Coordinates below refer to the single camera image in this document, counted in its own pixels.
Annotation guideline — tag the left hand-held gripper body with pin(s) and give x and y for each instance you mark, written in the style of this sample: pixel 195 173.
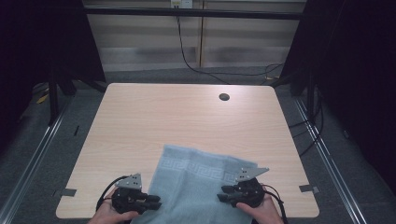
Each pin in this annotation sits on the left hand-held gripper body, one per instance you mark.
pixel 129 194

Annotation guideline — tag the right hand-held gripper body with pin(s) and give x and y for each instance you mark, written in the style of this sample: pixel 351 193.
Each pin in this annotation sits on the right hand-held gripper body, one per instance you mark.
pixel 249 189

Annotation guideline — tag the light blue towel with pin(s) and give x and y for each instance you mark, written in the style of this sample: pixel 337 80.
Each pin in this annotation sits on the light blue towel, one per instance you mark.
pixel 193 193

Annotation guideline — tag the person's right hand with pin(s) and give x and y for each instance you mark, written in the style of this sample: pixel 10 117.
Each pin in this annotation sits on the person's right hand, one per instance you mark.
pixel 264 213

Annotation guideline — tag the person's left hand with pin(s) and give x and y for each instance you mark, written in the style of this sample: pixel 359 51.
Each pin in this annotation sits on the person's left hand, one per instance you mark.
pixel 107 214

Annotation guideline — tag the grey tape strip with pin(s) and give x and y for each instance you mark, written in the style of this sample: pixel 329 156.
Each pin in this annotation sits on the grey tape strip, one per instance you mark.
pixel 67 192
pixel 308 188

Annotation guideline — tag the small black floor tape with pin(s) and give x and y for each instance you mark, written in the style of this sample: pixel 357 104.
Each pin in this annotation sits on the small black floor tape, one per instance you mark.
pixel 76 130

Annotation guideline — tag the round black table grommet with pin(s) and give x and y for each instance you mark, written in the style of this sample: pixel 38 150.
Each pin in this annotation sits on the round black table grommet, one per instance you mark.
pixel 224 96

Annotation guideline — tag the black metal stand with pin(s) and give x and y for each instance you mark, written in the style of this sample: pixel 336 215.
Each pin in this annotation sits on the black metal stand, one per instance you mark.
pixel 310 99
pixel 53 99

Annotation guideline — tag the yellow floor tape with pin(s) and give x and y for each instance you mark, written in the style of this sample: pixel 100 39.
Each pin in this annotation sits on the yellow floor tape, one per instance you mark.
pixel 42 98

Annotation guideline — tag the black curtain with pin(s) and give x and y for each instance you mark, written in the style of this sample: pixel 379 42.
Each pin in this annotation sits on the black curtain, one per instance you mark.
pixel 37 46
pixel 358 62

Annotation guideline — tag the metal floor rail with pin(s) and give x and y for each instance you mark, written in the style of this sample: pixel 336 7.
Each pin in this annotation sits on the metal floor rail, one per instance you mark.
pixel 37 155
pixel 327 161

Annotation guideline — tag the black horizontal frame bar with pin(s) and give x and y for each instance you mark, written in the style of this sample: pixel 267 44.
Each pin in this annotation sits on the black horizontal frame bar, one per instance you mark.
pixel 186 13

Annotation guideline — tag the white wall socket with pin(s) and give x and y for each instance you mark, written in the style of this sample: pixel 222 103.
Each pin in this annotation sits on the white wall socket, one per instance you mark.
pixel 181 3

